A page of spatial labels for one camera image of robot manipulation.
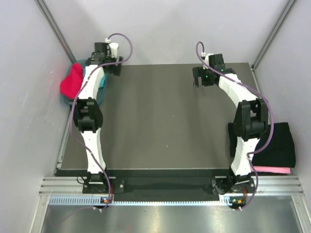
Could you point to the right aluminium corner post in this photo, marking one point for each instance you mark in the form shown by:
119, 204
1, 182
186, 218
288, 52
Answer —
273, 33

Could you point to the aluminium corner post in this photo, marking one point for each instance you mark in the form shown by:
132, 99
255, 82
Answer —
273, 33
56, 30

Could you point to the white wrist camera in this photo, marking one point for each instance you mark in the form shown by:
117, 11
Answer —
205, 57
112, 48

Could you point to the pink folded t shirt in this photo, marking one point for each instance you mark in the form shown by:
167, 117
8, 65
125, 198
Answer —
269, 169

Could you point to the black folded t shirt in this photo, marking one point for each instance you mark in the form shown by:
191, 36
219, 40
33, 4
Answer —
279, 153

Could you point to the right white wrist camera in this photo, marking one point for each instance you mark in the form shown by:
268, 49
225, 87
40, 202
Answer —
205, 57

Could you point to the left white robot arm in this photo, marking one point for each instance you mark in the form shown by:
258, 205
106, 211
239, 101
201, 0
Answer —
86, 114

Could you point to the aluminium front rail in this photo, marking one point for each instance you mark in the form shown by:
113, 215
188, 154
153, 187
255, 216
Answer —
266, 185

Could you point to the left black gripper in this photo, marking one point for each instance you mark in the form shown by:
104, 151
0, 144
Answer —
115, 70

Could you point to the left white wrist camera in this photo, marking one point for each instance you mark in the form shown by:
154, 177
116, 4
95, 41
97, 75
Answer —
112, 48

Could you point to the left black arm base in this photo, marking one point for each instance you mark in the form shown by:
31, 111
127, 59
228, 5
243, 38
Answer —
97, 184

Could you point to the red t shirt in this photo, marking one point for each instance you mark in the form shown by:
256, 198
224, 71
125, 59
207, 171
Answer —
72, 84

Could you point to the left aluminium corner post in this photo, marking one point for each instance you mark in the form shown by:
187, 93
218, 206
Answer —
56, 30

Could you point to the grey slotted cable duct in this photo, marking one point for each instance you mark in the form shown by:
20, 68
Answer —
102, 201

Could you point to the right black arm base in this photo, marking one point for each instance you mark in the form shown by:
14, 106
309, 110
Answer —
222, 185

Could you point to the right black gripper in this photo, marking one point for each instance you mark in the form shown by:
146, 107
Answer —
198, 72

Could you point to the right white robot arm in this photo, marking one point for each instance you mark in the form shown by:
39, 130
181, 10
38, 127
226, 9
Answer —
251, 117

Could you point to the cyan t shirt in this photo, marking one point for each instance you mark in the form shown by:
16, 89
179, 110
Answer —
102, 82

